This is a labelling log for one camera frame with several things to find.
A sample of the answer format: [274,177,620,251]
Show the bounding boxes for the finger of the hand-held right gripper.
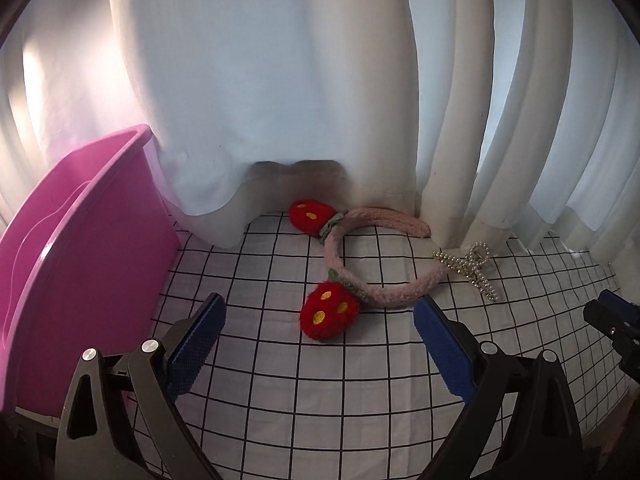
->
[582,300,640,368]
[601,289,640,312]

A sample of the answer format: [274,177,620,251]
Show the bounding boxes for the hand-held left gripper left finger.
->
[55,292,227,480]

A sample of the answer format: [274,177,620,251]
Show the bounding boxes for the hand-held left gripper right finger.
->
[414,296,587,480]

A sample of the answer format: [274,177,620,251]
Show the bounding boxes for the pink fluffy strawberry headband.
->
[289,200,432,343]

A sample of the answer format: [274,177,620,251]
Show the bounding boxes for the pearl bow hair clip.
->
[432,241,501,303]

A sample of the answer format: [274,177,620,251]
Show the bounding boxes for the pink plastic bin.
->
[0,124,180,418]

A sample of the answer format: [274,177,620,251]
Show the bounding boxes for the black checked white tablecloth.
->
[10,212,636,480]

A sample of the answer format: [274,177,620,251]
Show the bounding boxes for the white curtain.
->
[0,0,640,301]

